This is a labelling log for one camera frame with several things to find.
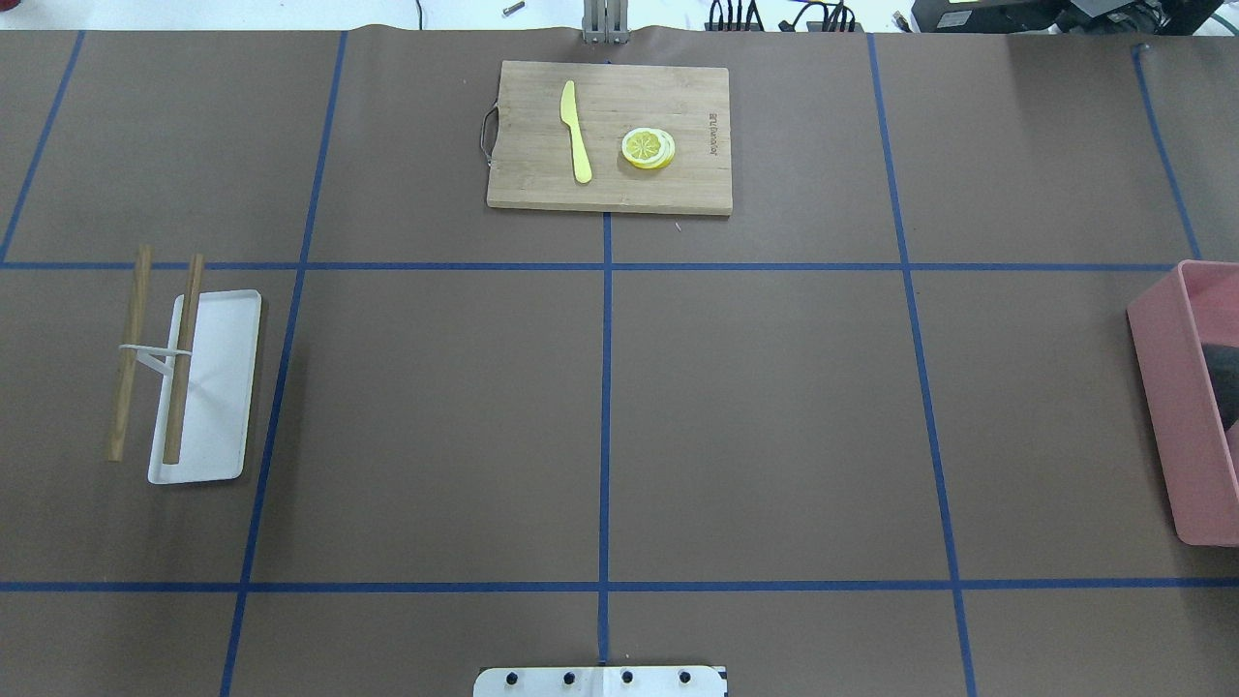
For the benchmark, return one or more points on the grey cleaning cloth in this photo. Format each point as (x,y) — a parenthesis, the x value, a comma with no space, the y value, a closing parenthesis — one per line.
(1221,362)

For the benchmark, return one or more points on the yellow plastic knife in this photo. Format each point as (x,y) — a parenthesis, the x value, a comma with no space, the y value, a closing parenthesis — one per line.
(569,116)

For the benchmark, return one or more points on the yellow lemon slice toy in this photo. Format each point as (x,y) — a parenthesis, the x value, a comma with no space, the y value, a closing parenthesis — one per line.
(648,148)

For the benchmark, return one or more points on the wooden cutting board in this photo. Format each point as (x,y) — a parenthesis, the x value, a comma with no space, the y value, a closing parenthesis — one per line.
(530,161)

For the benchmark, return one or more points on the white rectangular tray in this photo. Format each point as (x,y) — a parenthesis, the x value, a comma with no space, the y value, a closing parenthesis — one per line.
(219,398)

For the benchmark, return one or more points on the wooden chopstick beside tray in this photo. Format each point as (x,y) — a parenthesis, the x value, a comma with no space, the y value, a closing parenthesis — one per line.
(126,373)

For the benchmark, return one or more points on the pink plastic bin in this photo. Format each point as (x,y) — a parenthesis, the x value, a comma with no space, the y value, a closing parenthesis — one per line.
(1191,307)

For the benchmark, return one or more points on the aluminium frame post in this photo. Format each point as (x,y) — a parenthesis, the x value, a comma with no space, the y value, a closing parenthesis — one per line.
(605,22)

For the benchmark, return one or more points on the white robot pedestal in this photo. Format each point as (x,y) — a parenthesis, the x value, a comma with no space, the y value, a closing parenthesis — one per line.
(648,680)

